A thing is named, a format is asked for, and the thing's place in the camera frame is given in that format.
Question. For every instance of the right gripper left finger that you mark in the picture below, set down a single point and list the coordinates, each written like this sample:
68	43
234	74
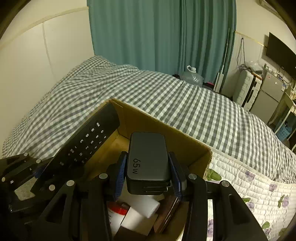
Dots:
82	208

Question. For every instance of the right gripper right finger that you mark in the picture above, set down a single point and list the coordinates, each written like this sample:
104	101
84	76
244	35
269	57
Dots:
232	219

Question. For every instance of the white bottle red cap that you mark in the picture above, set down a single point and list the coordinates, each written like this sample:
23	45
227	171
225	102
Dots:
116	213

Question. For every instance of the black remote control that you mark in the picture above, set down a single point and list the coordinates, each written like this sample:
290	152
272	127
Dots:
78	149

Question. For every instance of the white square power adapter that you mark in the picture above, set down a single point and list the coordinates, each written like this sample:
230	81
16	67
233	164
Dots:
132	220

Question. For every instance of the floral quilted bedspread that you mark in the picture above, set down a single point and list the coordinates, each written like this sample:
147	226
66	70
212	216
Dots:
272	203

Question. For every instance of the brown cardboard box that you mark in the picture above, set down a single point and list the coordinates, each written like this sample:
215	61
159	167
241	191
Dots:
189	152

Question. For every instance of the green checkered bed sheet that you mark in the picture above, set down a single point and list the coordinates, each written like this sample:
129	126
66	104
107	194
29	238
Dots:
202	114

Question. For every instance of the white mop pole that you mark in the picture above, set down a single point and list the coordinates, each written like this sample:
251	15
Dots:
220	75

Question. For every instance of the white suitcase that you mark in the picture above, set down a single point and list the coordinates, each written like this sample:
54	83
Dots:
247	89

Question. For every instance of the white dressing table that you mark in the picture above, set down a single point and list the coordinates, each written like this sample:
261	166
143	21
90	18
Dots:
284	110

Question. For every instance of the silver mini fridge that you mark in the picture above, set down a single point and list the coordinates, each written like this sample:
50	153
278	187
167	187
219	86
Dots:
268	98

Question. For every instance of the clear water jug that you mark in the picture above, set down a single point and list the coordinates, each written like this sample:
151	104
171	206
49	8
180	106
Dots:
191	76

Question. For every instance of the green curtain left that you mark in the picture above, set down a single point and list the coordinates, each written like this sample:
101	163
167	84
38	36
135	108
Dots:
164	36

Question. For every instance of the black wall television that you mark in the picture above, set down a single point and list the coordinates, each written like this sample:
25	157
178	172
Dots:
281	54

